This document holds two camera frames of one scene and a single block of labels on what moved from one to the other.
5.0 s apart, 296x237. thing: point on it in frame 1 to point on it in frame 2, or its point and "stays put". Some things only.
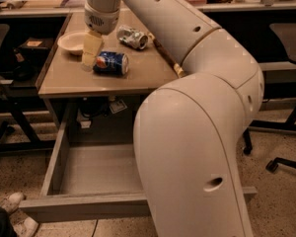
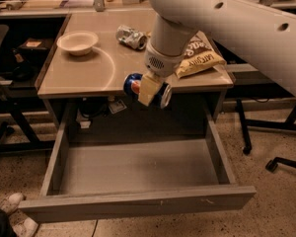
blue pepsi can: (111, 62) to (131, 86)
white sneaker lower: (26, 226) stays put
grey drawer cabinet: (83, 100) stays put
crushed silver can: (131, 37) stays put
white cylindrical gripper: (102, 21) to (162, 62)
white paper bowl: (72, 41) stays put
